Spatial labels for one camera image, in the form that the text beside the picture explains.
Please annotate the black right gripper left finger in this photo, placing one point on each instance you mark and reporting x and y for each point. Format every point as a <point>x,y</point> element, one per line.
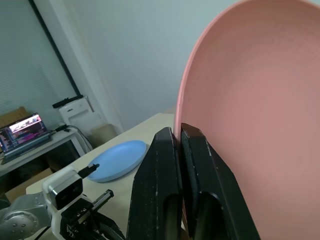
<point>155,175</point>

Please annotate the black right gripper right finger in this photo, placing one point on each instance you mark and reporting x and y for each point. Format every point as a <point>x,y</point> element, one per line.
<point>212,180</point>

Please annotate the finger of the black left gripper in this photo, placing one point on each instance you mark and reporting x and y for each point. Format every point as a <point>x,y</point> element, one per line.
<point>112,228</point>

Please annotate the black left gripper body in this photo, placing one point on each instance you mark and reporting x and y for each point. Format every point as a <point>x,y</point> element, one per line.
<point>80,215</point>

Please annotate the pink plate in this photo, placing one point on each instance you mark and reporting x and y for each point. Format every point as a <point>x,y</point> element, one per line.
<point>255,105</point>

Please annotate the blue plate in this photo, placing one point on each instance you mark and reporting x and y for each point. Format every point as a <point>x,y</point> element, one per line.
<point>120,160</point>

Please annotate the brown cardboard box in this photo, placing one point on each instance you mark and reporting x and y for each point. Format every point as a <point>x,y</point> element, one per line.
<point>13,116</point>
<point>22,183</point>
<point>103,133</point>

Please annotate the white desk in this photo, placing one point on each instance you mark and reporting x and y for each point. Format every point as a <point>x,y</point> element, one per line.
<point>50,146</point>

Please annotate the white appliance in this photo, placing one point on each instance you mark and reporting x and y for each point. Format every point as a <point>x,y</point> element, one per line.
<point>80,112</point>

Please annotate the open laptop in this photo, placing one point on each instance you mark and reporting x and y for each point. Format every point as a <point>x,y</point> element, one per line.
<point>23,135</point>

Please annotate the black bar device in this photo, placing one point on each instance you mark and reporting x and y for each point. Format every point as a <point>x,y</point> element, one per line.
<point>67,101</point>

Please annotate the black window frame strip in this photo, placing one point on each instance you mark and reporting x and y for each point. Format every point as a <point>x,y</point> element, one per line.
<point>56,50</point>

